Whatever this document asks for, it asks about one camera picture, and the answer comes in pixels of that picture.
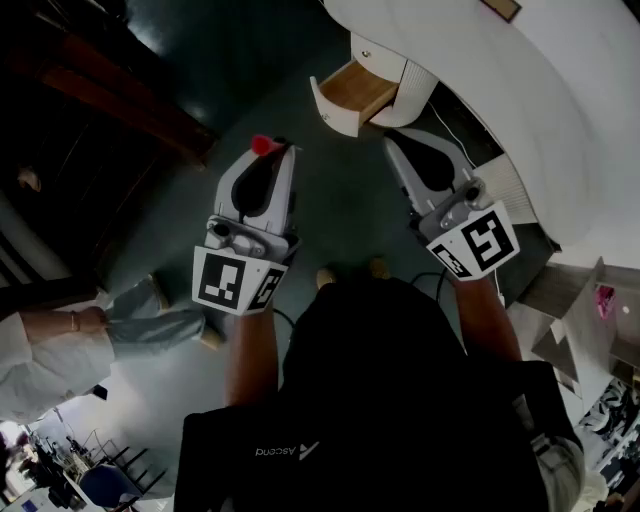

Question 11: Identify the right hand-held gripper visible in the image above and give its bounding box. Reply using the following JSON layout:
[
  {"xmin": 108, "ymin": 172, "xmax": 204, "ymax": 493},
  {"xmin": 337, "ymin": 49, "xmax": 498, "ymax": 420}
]
[{"xmin": 381, "ymin": 127, "xmax": 522, "ymax": 284}]

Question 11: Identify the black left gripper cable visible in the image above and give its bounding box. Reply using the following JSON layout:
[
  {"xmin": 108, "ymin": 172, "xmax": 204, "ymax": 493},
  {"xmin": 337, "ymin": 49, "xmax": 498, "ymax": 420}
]
[{"xmin": 271, "ymin": 305, "xmax": 297, "ymax": 334}]

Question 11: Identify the large white wood-lined drawer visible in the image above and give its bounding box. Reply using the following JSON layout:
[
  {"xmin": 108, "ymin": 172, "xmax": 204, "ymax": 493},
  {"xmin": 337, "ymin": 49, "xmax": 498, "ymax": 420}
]
[{"xmin": 308, "ymin": 58, "xmax": 401, "ymax": 139}]

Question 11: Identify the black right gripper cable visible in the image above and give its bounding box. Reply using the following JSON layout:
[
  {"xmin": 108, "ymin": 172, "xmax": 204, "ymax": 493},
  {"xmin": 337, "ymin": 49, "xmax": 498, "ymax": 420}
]
[{"xmin": 409, "ymin": 271, "xmax": 453, "ymax": 304}]

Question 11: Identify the pink item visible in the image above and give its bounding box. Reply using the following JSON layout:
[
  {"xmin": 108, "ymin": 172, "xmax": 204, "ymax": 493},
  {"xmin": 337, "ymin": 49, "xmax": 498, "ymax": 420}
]
[{"xmin": 593, "ymin": 283, "xmax": 617, "ymax": 320}]

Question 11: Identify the wooden picture frame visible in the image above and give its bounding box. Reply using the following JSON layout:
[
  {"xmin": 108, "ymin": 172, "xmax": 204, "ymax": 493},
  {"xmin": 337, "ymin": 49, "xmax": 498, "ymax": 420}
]
[{"xmin": 481, "ymin": 0, "xmax": 523, "ymax": 24}]

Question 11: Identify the grey cabinet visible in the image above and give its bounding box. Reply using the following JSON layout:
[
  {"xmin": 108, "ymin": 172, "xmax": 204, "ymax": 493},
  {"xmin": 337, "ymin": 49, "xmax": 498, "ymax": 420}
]
[{"xmin": 517, "ymin": 256, "xmax": 640, "ymax": 396}]

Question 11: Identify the dark wooden furniture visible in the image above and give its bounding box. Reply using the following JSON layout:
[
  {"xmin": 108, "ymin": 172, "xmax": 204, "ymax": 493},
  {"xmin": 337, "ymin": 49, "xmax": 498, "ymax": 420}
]
[{"xmin": 0, "ymin": 0, "xmax": 220, "ymax": 301}]

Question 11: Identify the small red object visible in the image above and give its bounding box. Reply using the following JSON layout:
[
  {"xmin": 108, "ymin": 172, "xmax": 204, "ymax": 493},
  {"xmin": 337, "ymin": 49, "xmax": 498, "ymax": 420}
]
[{"xmin": 251, "ymin": 133, "xmax": 282, "ymax": 156}]

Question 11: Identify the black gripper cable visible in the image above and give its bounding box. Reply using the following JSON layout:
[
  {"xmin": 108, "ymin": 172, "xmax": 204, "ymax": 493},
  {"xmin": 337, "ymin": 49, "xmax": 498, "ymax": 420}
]
[
  {"xmin": 271, "ymin": 305, "xmax": 297, "ymax": 334},
  {"xmin": 409, "ymin": 271, "xmax": 453, "ymax": 304}
]

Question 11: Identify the blue chair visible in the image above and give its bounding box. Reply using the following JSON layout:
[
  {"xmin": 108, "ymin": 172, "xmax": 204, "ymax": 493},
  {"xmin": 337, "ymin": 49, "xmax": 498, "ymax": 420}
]
[{"xmin": 78, "ymin": 463, "xmax": 137, "ymax": 509}]

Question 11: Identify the white curved drawer front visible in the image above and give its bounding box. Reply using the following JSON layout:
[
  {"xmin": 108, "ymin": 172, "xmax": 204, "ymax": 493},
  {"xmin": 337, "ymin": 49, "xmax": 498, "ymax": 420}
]
[{"xmin": 349, "ymin": 32, "xmax": 407, "ymax": 84}]

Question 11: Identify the person's left forearm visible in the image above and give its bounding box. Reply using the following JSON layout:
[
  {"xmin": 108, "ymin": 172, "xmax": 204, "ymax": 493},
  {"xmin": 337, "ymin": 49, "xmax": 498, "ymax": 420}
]
[{"xmin": 223, "ymin": 303, "xmax": 282, "ymax": 407}]

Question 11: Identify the person's right forearm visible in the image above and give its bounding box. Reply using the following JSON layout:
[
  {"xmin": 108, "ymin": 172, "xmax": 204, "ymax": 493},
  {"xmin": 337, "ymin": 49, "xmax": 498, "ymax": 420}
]
[{"xmin": 451, "ymin": 273, "xmax": 524, "ymax": 367}]

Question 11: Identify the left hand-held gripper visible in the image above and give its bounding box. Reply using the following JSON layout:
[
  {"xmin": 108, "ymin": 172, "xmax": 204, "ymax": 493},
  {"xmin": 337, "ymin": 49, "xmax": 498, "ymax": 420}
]
[{"xmin": 191, "ymin": 142, "xmax": 302, "ymax": 318}]

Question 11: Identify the white cable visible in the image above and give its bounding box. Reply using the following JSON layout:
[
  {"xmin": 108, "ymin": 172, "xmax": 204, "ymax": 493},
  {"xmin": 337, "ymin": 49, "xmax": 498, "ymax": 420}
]
[{"xmin": 428, "ymin": 98, "xmax": 474, "ymax": 169}]

